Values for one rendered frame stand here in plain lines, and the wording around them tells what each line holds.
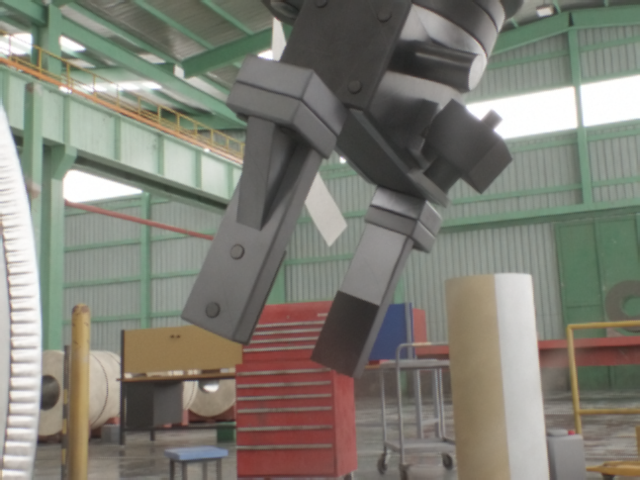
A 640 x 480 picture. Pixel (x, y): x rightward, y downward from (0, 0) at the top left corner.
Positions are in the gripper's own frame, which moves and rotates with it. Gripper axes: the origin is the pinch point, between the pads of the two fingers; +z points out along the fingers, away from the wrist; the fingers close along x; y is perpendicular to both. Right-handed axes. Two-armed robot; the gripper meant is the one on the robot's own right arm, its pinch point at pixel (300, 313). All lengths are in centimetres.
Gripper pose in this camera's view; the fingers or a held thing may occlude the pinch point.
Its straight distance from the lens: 39.2
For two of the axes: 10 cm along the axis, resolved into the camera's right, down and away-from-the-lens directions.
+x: 3.5, 2.6, 9.0
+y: 8.6, 3.0, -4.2
